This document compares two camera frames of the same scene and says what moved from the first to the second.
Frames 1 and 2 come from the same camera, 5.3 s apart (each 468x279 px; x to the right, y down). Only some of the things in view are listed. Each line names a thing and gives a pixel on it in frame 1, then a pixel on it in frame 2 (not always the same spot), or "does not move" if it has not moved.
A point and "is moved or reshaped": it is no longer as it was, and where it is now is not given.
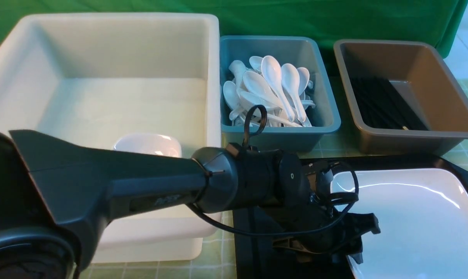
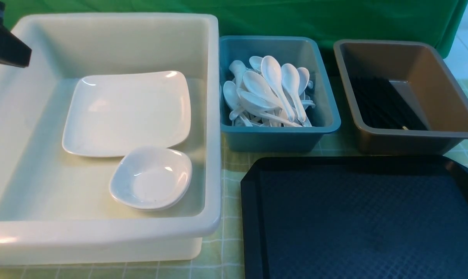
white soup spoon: x=248 y=100 does not move
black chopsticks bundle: x=379 y=106 does not move
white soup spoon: x=271 y=73 does not move
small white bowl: x=150 y=143 is moved or reshaped
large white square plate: x=430 y=226 -> x=112 y=115
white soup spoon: x=257 y=85 does not move
